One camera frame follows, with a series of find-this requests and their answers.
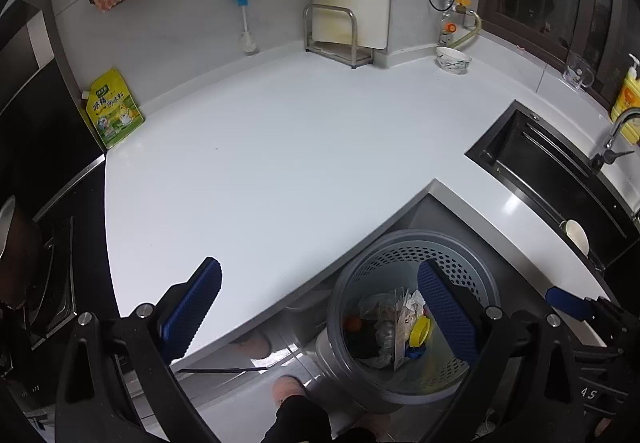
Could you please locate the blue ribbon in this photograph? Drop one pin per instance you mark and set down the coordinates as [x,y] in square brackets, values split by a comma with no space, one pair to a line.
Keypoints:
[414,352]

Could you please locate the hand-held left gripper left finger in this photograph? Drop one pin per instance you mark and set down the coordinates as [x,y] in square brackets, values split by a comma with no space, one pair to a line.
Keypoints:
[192,305]

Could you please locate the person's leg black trousers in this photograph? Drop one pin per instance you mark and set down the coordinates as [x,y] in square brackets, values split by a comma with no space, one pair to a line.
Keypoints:
[300,423]

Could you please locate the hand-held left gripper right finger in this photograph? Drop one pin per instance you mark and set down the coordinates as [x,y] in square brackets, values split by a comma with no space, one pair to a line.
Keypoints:
[447,313]

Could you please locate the black kitchen sink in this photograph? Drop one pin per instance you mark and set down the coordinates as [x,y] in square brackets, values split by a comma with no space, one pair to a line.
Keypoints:
[540,168]

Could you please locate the white cup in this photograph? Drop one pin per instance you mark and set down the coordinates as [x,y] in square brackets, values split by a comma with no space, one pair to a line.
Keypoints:
[577,235]

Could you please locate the metal pan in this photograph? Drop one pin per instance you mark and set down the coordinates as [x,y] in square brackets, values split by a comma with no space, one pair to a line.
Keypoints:
[7,220]

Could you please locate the thin clear plastic bag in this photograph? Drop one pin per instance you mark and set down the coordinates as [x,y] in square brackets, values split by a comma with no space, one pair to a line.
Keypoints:
[372,305]

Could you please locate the yellow plastic lid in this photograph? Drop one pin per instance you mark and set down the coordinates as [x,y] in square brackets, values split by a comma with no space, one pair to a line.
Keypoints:
[420,330]

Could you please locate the green yellow seasoning pouch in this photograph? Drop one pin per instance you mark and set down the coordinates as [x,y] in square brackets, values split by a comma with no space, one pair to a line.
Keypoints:
[115,110]

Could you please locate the grey perforated trash bin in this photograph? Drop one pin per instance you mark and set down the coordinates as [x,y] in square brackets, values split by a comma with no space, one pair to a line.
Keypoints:
[380,258]

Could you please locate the clear glass mug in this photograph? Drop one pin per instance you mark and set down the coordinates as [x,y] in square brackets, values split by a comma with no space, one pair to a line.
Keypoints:
[577,75]

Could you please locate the white printed paper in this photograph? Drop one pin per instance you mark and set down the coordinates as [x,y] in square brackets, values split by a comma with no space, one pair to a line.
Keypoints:
[410,305]

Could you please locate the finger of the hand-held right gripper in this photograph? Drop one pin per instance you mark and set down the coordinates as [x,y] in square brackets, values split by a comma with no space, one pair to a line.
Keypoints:
[567,301]

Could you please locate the white blue bottle brush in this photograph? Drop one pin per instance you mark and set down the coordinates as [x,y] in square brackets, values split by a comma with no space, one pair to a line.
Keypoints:
[247,43]

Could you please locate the black integrated stove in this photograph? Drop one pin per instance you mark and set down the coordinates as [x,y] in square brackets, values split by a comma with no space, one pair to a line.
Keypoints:
[50,123]

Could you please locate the orange gas knob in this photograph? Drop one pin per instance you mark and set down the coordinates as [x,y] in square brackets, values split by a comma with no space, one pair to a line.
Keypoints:
[450,27]

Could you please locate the metal cutting board rack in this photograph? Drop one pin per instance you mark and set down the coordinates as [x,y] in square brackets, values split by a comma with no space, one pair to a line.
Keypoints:
[340,50]

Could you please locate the pink slipper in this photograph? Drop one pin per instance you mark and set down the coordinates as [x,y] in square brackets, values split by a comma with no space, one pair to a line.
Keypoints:
[252,345]
[287,388]

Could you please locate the yellow dish soap bottle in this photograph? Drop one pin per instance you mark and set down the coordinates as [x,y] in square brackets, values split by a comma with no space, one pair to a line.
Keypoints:
[627,103]

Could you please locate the dark grey cloth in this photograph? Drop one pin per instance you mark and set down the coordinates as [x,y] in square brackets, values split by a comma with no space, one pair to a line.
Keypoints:
[365,345]

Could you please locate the white patterned bowl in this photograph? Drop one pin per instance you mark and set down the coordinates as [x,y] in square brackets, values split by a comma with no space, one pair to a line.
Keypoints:
[452,63]

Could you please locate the chrome faucet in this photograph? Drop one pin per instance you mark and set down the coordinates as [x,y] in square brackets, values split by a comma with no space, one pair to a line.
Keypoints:
[617,128]

